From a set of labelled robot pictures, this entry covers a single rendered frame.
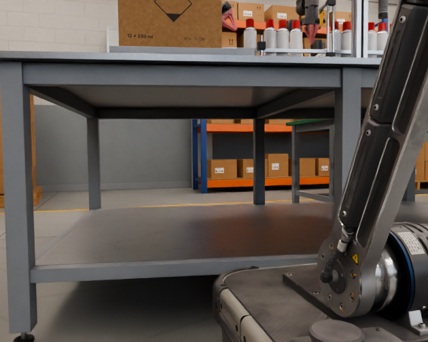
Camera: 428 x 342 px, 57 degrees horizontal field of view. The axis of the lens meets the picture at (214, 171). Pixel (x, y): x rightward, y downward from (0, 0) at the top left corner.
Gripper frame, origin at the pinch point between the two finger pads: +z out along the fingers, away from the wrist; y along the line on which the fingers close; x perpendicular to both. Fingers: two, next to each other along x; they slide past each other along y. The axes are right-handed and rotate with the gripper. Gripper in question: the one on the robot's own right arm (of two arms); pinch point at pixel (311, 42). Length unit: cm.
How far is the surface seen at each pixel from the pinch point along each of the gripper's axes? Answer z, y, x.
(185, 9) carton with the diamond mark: 6, 57, 48
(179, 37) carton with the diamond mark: 14, 59, 48
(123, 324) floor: 103, 76, 37
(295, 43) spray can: 2.9, 10.1, 8.2
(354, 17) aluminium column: -3.5, -8.7, 21.6
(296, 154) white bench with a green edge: 49, -52, -168
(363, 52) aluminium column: 9.7, -11.5, 22.8
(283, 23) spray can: -4.9, 14.8, 7.8
